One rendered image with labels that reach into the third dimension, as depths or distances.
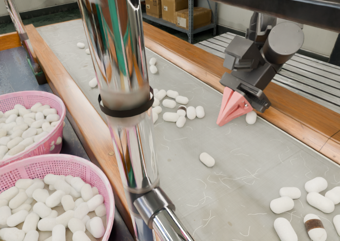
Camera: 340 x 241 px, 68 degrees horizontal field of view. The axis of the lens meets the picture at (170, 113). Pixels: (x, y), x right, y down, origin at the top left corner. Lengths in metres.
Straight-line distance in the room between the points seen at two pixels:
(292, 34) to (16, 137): 0.58
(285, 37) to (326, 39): 2.16
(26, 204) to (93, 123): 0.19
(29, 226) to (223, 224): 0.29
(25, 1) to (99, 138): 4.50
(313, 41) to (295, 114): 2.12
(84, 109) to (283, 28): 0.44
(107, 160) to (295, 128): 0.38
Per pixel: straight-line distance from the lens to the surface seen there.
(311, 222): 0.42
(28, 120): 0.68
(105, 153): 0.48
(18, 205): 0.51
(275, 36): 0.48
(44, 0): 5.00
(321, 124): 0.58
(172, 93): 0.64
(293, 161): 0.52
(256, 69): 0.52
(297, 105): 0.63
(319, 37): 2.66
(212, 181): 0.45
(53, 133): 0.57
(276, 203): 0.42
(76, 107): 0.63
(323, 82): 0.96
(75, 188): 0.48
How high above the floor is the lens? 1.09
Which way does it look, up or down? 37 degrees down
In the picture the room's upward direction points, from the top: 3 degrees counter-clockwise
